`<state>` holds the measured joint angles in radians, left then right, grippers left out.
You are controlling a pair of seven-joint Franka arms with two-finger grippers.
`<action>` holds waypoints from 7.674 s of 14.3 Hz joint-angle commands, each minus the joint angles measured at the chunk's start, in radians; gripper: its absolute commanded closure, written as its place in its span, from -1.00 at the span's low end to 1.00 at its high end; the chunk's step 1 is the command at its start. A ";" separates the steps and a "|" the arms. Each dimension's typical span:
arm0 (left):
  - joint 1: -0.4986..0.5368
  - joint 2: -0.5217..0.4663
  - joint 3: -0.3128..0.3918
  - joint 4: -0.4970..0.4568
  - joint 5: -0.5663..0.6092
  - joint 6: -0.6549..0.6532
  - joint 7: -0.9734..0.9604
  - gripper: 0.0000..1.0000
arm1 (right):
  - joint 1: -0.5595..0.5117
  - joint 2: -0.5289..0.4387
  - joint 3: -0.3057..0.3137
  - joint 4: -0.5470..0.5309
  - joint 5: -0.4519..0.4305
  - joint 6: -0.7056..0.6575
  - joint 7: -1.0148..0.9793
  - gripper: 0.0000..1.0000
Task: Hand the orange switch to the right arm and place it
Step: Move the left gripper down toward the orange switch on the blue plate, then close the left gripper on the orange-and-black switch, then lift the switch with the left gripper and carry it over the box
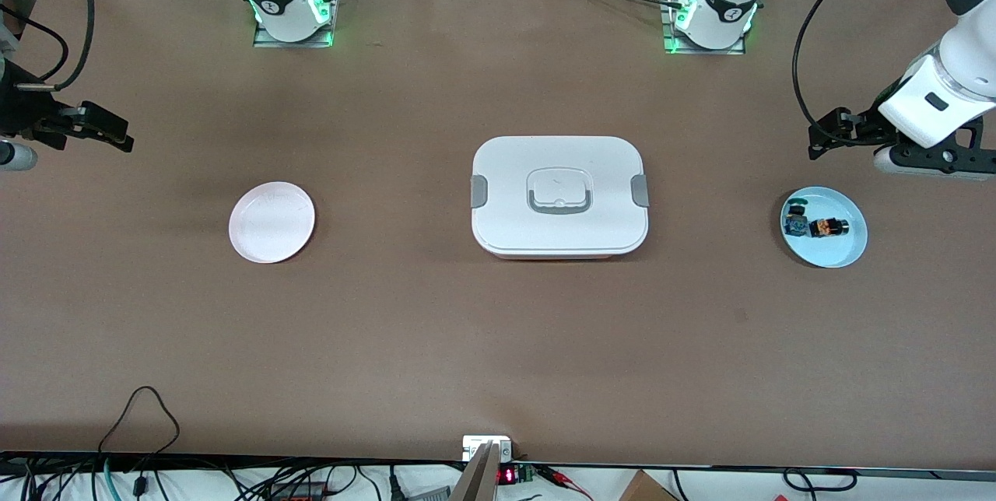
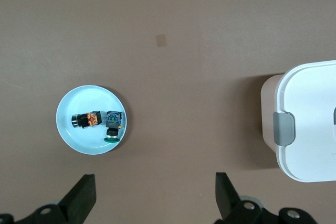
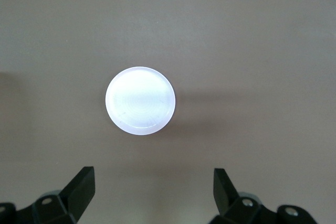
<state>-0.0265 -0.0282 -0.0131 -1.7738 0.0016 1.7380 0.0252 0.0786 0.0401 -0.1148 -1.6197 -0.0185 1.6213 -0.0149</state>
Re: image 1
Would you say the light blue round plate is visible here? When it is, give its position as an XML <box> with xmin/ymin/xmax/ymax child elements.
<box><xmin>780</xmin><ymin>186</ymin><xmax>868</xmax><ymax>269</ymax></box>

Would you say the pink round plate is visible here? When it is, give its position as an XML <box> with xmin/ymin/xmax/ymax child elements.
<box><xmin>229</xmin><ymin>181</ymin><xmax>317</xmax><ymax>265</ymax></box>

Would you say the white lidded lunch box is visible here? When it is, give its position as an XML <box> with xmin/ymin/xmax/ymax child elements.
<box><xmin>470</xmin><ymin>135</ymin><xmax>650</xmax><ymax>261</ymax></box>

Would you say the brown cardboard box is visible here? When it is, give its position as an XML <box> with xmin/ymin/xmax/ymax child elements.
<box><xmin>619</xmin><ymin>470</ymin><xmax>679</xmax><ymax>501</ymax></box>

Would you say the small white socket block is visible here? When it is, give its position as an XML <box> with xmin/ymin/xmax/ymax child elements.
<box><xmin>462</xmin><ymin>436</ymin><xmax>513</xmax><ymax>461</ymax></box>

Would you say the grey aluminium bar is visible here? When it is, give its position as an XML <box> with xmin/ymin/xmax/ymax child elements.
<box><xmin>450</xmin><ymin>443</ymin><xmax>500</xmax><ymax>501</ymax></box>

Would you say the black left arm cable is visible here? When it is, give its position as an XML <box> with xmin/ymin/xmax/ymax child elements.
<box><xmin>792</xmin><ymin>0</ymin><xmax>896</xmax><ymax>136</ymax></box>

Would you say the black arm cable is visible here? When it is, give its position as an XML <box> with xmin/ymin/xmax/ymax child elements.
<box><xmin>0</xmin><ymin>0</ymin><xmax>96</xmax><ymax>91</ymax></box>
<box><xmin>792</xmin><ymin>0</ymin><xmax>896</xmax><ymax>136</ymax></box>

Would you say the green push-button switch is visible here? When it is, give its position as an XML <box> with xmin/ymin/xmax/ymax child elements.
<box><xmin>784</xmin><ymin>197</ymin><xmax>810</xmax><ymax>238</ymax></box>

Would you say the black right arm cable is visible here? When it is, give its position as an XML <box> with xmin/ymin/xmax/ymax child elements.
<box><xmin>0</xmin><ymin>0</ymin><xmax>96</xmax><ymax>91</ymax></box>

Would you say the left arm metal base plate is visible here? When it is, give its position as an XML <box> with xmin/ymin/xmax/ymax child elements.
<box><xmin>661</xmin><ymin>0</ymin><xmax>746</xmax><ymax>55</ymax></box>

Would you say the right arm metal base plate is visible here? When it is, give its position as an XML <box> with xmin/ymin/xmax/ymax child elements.
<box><xmin>253</xmin><ymin>0</ymin><xmax>342</xmax><ymax>48</ymax></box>

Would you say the thin black looped cable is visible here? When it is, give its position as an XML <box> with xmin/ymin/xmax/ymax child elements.
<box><xmin>97</xmin><ymin>386</ymin><xmax>181</xmax><ymax>457</ymax></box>

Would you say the black looped floor cable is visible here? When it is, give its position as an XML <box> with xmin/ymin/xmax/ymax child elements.
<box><xmin>782</xmin><ymin>468</ymin><xmax>858</xmax><ymax>492</ymax></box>

